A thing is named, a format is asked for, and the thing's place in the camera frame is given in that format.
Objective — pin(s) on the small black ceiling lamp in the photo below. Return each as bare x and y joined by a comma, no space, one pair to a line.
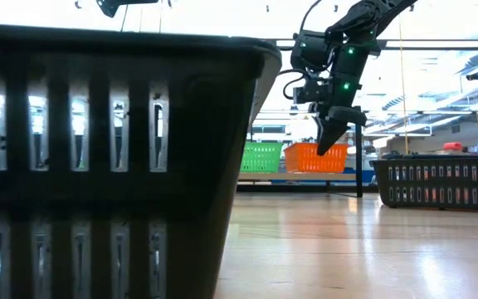
293,110

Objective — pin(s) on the green plastic mesh basket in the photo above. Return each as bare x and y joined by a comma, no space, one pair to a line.
261,158

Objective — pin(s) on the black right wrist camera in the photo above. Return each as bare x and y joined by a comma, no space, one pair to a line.
311,91

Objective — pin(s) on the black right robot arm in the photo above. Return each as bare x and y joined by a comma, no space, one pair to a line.
359,18

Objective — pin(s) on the black metal shelf end frame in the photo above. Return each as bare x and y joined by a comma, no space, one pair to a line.
358,166

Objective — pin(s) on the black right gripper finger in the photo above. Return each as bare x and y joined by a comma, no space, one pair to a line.
335,132
324,133

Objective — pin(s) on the black plastic mesh basket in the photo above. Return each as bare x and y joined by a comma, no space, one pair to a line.
206,145
442,182

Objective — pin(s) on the orange plastic mesh basket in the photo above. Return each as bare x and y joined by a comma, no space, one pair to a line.
301,160

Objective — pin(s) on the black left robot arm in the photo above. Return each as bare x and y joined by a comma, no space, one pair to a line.
110,6

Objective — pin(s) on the black ceiling dome camera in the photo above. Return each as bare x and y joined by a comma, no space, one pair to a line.
475,75

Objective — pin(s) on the black aluminium rig frame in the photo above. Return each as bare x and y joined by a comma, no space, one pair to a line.
305,189

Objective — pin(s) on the red storage bin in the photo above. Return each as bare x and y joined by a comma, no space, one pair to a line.
452,146

